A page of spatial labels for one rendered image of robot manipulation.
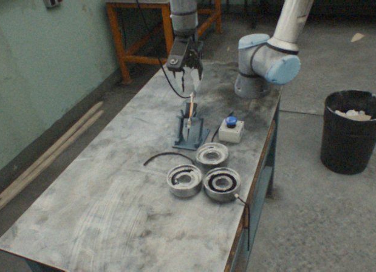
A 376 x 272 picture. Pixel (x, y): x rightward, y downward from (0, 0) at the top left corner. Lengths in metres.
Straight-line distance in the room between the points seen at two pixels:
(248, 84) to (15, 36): 1.67
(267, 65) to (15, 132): 1.86
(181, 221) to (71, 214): 0.32
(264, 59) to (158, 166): 0.53
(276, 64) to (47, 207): 0.86
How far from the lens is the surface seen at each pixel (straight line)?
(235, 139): 1.16
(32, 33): 2.66
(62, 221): 1.04
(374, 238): 2.02
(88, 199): 1.07
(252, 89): 1.39
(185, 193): 0.97
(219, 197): 0.95
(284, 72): 1.24
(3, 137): 2.55
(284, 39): 1.24
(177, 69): 0.99
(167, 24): 2.95
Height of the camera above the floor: 1.52
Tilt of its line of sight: 37 degrees down
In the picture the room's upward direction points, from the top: 7 degrees counter-clockwise
